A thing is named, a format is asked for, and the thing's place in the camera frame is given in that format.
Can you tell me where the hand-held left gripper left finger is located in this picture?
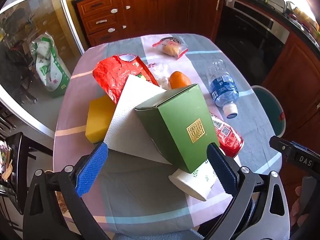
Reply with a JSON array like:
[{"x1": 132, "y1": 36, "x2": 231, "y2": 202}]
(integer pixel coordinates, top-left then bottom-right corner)
[{"x1": 23, "y1": 142, "x2": 113, "y2": 240}]

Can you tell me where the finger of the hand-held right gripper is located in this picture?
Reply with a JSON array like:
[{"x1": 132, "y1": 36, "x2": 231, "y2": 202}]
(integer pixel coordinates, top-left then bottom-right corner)
[
  {"x1": 291, "y1": 141, "x2": 312, "y2": 152},
  {"x1": 269, "y1": 135, "x2": 294, "y2": 157}
]

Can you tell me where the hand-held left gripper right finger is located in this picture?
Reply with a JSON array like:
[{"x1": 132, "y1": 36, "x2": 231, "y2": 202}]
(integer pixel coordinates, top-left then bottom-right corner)
[{"x1": 200, "y1": 142, "x2": 290, "y2": 240}]

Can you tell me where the white leaf-print paper cup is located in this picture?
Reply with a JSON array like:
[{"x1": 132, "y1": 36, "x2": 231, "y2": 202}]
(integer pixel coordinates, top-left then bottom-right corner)
[{"x1": 168, "y1": 159, "x2": 220, "y2": 202}]

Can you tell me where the red drink can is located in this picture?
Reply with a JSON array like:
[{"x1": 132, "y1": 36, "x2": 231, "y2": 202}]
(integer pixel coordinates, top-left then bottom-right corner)
[{"x1": 210, "y1": 112, "x2": 244, "y2": 158}]

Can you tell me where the white paper towel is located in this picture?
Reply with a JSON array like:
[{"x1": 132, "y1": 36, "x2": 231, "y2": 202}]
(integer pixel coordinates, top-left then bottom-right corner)
[{"x1": 103, "y1": 75, "x2": 173, "y2": 165}]

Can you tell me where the green cardboard box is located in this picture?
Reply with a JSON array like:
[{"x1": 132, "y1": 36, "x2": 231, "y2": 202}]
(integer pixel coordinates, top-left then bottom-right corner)
[{"x1": 134, "y1": 84, "x2": 220, "y2": 174}]

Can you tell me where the clear plastic water bottle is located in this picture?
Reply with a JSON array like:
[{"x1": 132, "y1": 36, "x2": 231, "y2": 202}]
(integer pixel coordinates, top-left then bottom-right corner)
[{"x1": 207, "y1": 59, "x2": 239, "y2": 119}]

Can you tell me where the red crinkled snack bag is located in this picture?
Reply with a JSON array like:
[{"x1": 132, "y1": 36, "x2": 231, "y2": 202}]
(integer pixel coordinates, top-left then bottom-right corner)
[{"x1": 92, "y1": 54, "x2": 159, "y2": 105}]

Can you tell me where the orange peel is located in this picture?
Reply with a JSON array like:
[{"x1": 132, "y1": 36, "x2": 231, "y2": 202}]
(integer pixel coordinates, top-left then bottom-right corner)
[{"x1": 169, "y1": 71, "x2": 192, "y2": 90}]

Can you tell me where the clear plastic bag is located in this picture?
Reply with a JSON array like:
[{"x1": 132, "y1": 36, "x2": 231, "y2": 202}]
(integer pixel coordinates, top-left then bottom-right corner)
[{"x1": 147, "y1": 62, "x2": 172, "y2": 90}]

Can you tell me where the person's right hand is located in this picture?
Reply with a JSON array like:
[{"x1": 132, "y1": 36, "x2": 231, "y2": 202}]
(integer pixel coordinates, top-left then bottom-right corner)
[{"x1": 291, "y1": 186, "x2": 304, "y2": 227}]

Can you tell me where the teal cushioned stool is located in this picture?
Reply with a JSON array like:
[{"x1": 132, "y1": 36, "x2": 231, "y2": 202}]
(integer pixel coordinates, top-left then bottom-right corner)
[{"x1": 251, "y1": 85, "x2": 286, "y2": 138}]

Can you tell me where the checked tablecloth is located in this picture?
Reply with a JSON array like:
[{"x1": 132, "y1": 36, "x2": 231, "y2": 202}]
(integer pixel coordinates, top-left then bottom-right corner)
[{"x1": 52, "y1": 33, "x2": 283, "y2": 235}]

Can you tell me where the yellow sponge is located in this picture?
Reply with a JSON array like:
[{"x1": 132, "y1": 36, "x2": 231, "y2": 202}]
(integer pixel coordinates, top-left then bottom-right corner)
[{"x1": 85, "y1": 95, "x2": 117, "y2": 144}]

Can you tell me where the dark wooden chair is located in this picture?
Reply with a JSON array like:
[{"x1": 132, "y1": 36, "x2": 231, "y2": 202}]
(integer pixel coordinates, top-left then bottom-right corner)
[{"x1": 0, "y1": 131, "x2": 54, "y2": 230}]

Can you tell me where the black built-in oven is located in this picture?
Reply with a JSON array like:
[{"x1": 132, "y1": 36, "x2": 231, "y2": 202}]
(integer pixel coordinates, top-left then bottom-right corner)
[{"x1": 215, "y1": 0, "x2": 290, "y2": 85}]

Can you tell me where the green and white bag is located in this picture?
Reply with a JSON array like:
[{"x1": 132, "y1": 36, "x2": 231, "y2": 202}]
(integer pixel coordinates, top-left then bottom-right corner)
[{"x1": 29, "y1": 32, "x2": 72, "y2": 98}]

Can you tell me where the wrapped pastry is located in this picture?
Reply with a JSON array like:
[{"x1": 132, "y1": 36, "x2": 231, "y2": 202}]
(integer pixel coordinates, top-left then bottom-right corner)
[{"x1": 152, "y1": 37, "x2": 189, "y2": 60}]

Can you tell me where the wooden kitchen cabinet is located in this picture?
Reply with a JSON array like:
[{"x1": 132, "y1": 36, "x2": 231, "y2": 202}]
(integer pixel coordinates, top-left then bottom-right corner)
[{"x1": 72, "y1": 0, "x2": 225, "y2": 47}]

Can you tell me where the glass sliding door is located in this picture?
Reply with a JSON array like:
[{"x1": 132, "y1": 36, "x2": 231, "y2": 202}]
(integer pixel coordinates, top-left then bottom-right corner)
[{"x1": 0, "y1": 0, "x2": 85, "y2": 133}]

